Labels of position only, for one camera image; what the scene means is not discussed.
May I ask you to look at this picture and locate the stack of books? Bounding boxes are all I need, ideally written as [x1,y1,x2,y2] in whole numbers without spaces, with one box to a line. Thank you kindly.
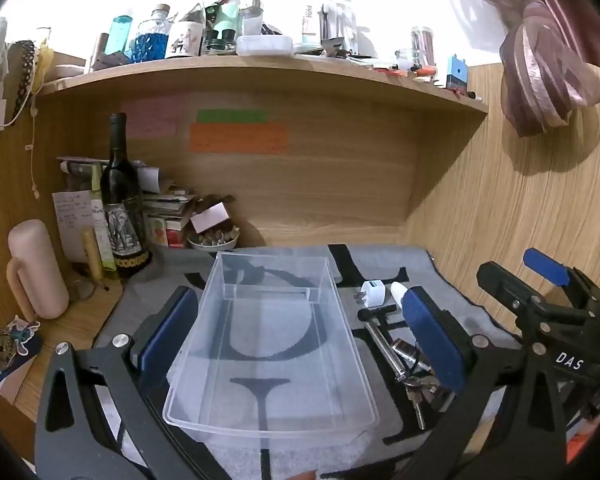
[140,185,201,248]

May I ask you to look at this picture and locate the white rectangular box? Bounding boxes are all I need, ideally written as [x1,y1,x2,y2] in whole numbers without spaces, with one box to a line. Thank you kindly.
[236,35,295,57]

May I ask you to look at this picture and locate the teal bottle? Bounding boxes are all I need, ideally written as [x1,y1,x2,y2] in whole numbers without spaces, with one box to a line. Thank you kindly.
[109,10,135,56]

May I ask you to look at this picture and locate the wooden shelf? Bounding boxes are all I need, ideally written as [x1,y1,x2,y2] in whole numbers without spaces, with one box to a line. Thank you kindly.
[32,54,490,116]

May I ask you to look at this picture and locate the orange sticky note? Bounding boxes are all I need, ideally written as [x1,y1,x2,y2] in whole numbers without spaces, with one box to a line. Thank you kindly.
[188,122,288,155]

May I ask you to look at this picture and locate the yellow tube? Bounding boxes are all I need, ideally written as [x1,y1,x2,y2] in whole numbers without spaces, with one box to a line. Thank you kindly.
[81,229,105,281]

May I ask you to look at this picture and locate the clear plastic bottle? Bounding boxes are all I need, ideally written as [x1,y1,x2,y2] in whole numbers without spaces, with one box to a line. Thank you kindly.
[320,0,358,56]

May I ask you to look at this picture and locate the blue cartoon sticker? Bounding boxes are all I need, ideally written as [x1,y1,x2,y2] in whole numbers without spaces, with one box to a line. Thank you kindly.
[9,314,42,357]

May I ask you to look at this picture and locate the white plug adapter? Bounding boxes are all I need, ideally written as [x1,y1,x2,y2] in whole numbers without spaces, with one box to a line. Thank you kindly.
[356,280,388,308]

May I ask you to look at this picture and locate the rolled newspaper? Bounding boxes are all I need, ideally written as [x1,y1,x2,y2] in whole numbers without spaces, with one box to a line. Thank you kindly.
[56,156,111,176]

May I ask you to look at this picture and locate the pink sticky note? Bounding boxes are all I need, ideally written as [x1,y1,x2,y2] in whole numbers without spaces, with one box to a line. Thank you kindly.
[120,95,186,140]

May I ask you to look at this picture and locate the clear plastic bin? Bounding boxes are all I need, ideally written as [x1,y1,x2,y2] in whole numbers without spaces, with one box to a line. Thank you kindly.
[162,251,381,446]

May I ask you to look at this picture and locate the green sticky note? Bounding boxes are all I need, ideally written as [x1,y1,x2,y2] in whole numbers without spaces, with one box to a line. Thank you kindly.
[196,109,269,124]

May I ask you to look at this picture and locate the pale pink card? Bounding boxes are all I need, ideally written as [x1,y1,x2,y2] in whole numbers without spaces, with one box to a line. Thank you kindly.
[190,201,231,233]

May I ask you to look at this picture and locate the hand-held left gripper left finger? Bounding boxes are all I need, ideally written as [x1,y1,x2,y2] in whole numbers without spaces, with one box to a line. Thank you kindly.
[35,285,231,480]

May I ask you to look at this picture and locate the bunch of keys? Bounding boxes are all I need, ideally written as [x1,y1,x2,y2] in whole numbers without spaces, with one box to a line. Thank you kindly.
[402,375,443,431]

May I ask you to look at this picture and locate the green glass bottle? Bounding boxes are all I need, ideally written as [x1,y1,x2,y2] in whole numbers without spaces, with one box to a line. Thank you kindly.
[202,0,243,53]

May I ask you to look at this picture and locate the white cosmetic tube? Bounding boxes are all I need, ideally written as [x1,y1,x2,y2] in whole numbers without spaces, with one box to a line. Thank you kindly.
[301,4,317,45]

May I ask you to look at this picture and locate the metal T-handle tool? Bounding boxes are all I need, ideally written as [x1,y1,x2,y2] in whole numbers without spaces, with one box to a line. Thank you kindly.
[357,304,408,381]

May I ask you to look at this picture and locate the white handwritten paper note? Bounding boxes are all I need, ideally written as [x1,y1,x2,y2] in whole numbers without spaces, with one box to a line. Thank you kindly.
[51,190,98,263]

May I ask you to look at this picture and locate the grey printed mat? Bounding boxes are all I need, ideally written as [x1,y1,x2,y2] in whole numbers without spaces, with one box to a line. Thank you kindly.
[92,244,526,480]

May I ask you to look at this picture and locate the pink curtain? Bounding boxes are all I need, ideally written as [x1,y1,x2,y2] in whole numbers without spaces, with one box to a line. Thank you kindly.
[432,0,600,138]

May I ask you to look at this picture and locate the slim green label bottle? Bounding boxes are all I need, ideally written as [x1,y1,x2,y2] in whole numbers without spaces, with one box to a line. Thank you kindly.
[90,162,117,273]

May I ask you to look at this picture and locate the woven patterned band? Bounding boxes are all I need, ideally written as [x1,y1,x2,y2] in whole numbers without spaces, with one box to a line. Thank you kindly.
[7,40,38,121]

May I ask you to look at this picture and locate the wire rim glasses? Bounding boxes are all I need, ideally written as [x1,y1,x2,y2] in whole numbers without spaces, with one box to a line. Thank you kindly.
[67,277,111,303]

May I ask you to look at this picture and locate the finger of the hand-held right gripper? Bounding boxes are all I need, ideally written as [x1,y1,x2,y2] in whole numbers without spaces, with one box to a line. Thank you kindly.
[524,247,600,311]
[476,261,548,332]

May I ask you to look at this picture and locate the dark wine bottle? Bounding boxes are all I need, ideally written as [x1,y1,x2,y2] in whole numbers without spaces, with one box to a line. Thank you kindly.
[99,112,153,281]

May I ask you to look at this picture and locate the small silver metal object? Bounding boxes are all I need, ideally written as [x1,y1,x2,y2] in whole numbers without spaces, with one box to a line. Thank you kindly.
[391,339,423,368]

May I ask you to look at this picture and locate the glass jar with metal lid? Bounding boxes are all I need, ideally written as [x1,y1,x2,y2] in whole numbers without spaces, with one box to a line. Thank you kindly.
[240,0,266,38]

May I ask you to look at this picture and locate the blue patterned glass bottle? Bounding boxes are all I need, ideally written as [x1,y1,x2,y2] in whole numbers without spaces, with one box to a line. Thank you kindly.
[135,5,173,63]

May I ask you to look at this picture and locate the white shoehorn-shaped device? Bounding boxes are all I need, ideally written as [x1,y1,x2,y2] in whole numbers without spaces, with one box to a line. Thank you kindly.
[389,282,411,311]

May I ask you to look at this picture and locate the white card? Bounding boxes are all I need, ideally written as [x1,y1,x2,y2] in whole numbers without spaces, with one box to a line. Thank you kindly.
[0,327,43,406]

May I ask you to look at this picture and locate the white bowl of stones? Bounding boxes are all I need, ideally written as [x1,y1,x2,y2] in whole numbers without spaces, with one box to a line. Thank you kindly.
[186,227,241,252]

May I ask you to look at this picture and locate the small blue box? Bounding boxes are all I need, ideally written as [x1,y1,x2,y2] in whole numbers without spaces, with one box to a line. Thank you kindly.
[446,55,468,88]

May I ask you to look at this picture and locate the pink tumbler with handle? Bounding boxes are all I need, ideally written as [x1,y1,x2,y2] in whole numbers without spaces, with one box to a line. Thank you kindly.
[6,219,71,321]

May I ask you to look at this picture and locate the white label glass bottle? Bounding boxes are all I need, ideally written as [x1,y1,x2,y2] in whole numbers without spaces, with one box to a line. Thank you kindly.
[166,0,211,58]

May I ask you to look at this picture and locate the white paper sheet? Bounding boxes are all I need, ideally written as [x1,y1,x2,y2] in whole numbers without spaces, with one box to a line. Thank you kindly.
[135,161,161,193]

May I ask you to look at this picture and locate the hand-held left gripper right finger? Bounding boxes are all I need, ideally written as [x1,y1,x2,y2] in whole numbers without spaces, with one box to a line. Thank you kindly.
[400,285,567,480]

